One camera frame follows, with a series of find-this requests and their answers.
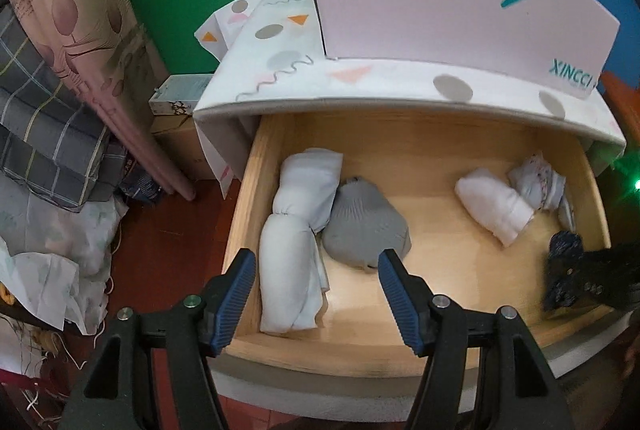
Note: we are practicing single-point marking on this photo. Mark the wooden drawer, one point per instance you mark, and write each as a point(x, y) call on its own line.
point(430, 240)

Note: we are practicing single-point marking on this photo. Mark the white sock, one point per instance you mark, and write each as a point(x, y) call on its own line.
point(490, 202)

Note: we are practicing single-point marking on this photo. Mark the dark blue patterned cloth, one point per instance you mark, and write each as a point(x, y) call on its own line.
point(142, 185)

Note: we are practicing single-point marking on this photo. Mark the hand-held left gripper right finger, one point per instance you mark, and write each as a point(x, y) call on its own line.
point(400, 300)

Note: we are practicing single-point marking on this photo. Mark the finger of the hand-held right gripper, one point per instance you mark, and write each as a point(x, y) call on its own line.
point(587, 280)

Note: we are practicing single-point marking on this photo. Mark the orange wooden frame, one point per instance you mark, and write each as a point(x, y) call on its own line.
point(620, 95)

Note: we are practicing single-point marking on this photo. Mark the pale blue underwear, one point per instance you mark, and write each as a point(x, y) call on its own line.
point(290, 260)

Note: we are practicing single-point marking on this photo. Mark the small white box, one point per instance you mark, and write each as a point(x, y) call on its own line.
point(180, 92)

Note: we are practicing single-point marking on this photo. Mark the white cardboard box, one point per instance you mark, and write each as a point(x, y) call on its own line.
point(425, 0)

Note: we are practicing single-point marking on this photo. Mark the white floral cloth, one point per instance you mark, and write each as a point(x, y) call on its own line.
point(50, 260)

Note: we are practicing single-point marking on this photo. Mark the white patterned cover cloth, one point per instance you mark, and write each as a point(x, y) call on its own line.
point(280, 40)

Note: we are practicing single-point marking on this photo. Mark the patterned light sock bundle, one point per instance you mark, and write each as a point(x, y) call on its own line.
point(535, 180)

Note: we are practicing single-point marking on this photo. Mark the pink floral mattress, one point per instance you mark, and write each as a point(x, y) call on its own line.
point(75, 10)

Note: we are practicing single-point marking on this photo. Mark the brown cardboard box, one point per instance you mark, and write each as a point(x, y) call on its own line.
point(185, 150)

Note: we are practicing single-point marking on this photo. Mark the grey plaid bedding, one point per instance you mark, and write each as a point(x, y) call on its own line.
point(40, 120)

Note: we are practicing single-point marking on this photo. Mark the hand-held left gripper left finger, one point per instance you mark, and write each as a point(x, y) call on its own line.
point(235, 295)

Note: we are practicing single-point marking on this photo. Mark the grey knitted sock bundle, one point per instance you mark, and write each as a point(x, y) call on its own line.
point(365, 225)

